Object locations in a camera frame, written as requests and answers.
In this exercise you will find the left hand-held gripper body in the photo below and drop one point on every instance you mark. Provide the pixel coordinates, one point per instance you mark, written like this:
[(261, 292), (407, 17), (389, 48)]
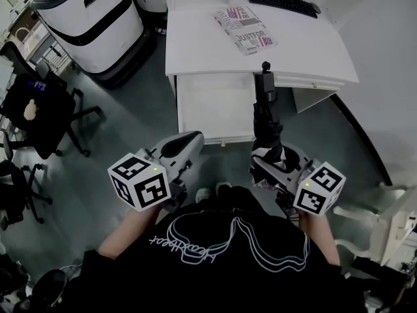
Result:
[(148, 181)]

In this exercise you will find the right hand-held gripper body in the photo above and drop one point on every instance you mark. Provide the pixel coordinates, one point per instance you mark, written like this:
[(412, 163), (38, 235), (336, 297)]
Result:
[(317, 187)]

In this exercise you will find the black umbrella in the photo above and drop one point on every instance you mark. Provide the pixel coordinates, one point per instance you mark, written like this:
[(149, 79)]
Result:
[(265, 126)]

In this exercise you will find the white locker drawer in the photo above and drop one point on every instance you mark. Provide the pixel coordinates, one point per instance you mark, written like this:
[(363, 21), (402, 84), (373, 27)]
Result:
[(215, 106)]

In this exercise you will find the person's right forearm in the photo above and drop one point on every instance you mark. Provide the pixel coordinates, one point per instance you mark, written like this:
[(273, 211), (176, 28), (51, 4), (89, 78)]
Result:
[(321, 240)]

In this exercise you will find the person's left forearm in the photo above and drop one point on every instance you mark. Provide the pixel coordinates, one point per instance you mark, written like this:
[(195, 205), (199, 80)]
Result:
[(130, 231)]

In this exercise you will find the person's grey shoe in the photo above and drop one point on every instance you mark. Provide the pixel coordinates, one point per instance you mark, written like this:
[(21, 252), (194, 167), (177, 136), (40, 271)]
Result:
[(223, 187), (203, 195)]

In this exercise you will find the white ornate chair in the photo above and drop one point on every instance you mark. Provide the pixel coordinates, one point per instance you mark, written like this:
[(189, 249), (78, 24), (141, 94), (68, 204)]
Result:
[(391, 227)]

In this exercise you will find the person's black printed shirt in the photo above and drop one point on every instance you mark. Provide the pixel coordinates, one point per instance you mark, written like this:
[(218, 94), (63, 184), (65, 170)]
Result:
[(211, 272)]

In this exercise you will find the black office chair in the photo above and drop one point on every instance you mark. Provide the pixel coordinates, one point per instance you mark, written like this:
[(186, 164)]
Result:
[(42, 122), (14, 191)]

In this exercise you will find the beige plush toy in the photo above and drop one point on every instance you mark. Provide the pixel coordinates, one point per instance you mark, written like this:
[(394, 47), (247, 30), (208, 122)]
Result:
[(31, 109)]

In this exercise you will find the black device with blue lights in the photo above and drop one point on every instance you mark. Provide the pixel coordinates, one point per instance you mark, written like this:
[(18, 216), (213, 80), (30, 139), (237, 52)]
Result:
[(38, 86)]

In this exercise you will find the white desk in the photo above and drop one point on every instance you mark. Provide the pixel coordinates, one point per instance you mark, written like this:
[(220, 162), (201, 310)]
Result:
[(202, 44)]

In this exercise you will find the large white wheeled robot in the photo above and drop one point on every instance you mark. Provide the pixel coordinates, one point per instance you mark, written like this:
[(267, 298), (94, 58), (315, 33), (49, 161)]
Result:
[(97, 28)]

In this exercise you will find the printed magazine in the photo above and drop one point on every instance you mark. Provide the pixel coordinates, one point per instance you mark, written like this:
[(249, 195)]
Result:
[(247, 28)]

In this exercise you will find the grey computer mouse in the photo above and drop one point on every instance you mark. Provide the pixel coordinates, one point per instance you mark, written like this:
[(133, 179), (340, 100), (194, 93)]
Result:
[(315, 8)]

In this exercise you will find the black keyboard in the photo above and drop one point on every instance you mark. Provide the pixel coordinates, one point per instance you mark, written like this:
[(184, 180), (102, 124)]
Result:
[(280, 1)]

